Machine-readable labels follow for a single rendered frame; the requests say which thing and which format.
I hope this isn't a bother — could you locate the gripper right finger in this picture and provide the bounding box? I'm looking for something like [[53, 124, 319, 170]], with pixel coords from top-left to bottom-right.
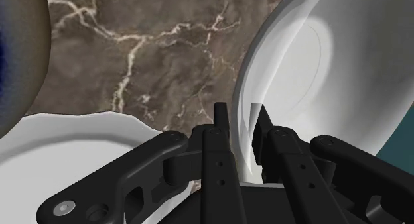
[[251, 103, 414, 224]]

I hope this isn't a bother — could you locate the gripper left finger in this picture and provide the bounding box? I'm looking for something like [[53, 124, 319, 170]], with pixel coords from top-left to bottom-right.
[[36, 101, 248, 224]]

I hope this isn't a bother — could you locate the white bowl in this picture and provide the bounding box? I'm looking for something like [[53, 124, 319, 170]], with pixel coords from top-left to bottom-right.
[[230, 0, 414, 186]]

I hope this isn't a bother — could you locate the white wavy-rimmed plate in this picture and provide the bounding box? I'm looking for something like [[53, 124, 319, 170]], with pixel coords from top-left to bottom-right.
[[0, 111, 195, 224]]

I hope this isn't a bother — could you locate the beige and blue bowl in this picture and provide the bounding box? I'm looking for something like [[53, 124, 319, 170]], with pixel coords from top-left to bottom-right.
[[0, 0, 52, 139]]

